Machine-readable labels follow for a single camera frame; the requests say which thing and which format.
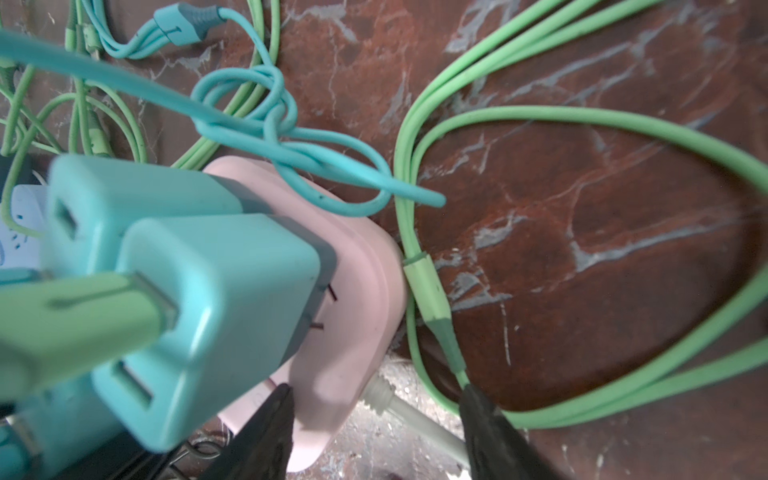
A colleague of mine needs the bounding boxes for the blue power strip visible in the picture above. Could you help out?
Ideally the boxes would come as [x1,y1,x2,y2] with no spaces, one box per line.
[0,182,49,271]

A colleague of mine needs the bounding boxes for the white pink strip cord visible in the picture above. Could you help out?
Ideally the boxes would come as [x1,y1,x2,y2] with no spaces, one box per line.
[361,374,472,469]

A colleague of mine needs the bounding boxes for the light green usb cable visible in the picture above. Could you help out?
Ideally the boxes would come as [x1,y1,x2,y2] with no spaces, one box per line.
[0,0,283,238]

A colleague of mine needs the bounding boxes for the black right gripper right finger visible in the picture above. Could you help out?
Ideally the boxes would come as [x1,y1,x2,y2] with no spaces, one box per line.
[459,384,560,480]

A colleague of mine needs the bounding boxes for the knotted teal usb cable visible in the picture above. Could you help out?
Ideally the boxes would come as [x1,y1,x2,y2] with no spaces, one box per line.
[0,2,448,218]

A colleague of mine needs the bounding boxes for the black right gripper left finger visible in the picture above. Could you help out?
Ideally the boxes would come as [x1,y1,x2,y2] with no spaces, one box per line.
[200,383,295,480]

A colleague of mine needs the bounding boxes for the pink power strip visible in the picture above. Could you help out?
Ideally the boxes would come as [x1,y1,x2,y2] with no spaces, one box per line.
[205,156,407,472]

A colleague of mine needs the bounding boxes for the teal chargers on pink strip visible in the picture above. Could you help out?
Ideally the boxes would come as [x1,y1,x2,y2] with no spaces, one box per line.
[89,214,337,454]

